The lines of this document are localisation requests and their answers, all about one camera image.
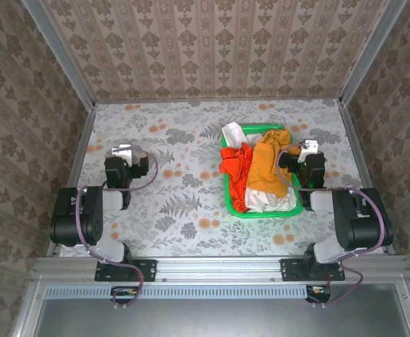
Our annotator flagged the orange-yellow printed t-shirt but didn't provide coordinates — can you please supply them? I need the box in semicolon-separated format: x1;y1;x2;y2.
246;128;293;199

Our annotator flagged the green plastic basket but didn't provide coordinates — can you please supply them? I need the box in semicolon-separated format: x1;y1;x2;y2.
220;124;305;219

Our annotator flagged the white t-shirt black print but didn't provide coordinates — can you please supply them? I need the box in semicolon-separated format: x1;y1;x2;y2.
244;185;299;214

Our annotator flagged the red-orange t-shirt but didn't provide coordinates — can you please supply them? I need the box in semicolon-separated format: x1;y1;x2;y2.
219;142;255;213

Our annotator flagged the plain white t-shirt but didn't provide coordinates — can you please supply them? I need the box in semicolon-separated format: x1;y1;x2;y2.
221;121;249;150

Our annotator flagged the grey metal panel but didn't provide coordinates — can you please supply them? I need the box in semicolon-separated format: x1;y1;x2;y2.
15;280;410;337

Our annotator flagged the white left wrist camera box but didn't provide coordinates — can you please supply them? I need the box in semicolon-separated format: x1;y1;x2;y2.
110;144;133;165

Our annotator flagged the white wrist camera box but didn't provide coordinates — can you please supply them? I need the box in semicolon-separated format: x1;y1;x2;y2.
300;139;320;163
110;144;133;165

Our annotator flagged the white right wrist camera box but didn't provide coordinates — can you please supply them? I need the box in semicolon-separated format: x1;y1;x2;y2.
300;139;320;163

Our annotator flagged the aluminium table side rail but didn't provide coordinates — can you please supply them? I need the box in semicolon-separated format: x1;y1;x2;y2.
338;102;396;256
46;103;96;257

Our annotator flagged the thin aluminium table rail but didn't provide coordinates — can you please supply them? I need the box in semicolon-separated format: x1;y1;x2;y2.
94;97;343;105

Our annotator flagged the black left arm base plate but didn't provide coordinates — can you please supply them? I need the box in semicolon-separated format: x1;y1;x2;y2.
95;258;157;282

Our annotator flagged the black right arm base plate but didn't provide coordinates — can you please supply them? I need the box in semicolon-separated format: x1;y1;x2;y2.
280;258;346;282

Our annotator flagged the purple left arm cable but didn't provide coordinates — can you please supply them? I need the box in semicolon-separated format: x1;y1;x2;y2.
74;147;159;310

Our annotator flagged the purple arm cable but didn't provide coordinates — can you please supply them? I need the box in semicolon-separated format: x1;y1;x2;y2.
74;147;159;310
277;142;388;307

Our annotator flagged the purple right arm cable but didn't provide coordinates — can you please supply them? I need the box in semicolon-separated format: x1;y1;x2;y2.
277;142;388;307

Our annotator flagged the small wired connector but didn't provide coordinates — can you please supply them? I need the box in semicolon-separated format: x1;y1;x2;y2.
112;286;138;298
308;284;332;298

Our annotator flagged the aluminium mounting rail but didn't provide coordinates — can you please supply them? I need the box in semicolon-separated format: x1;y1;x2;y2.
32;256;410;282

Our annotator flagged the aluminium frame post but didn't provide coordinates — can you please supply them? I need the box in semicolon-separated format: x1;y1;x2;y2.
338;0;409;106
21;0;96;110

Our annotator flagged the grey slotted cable duct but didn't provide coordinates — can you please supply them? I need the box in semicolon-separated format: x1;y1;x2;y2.
45;284;310;300

